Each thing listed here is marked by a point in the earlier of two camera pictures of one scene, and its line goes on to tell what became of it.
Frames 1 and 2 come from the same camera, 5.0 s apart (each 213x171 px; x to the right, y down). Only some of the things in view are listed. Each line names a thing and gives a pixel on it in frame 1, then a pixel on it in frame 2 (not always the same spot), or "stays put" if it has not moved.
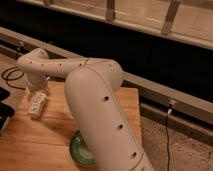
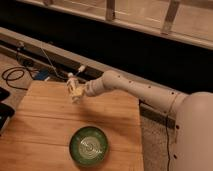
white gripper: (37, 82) -> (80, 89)
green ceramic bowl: (80, 151) stays put
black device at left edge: (6, 110) stays put
